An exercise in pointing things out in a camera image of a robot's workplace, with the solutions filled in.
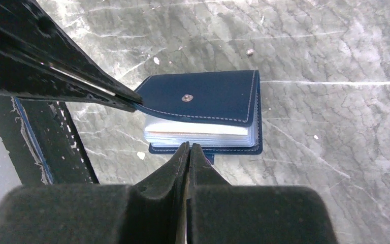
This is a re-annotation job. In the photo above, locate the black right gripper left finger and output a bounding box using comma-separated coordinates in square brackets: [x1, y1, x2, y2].
[0, 143, 190, 243]

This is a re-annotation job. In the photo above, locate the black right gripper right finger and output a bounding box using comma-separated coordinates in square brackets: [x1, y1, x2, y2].
[187, 144, 338, 243]

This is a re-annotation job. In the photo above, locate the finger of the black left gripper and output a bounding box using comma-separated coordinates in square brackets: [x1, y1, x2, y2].
[0, 1, 142, 112]

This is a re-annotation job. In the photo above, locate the navy blue card holder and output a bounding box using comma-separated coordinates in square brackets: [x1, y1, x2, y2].
[136, 70, 263, 155]

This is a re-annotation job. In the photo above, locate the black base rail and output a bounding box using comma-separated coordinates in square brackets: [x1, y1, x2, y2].
[0, 96, 99, 186]

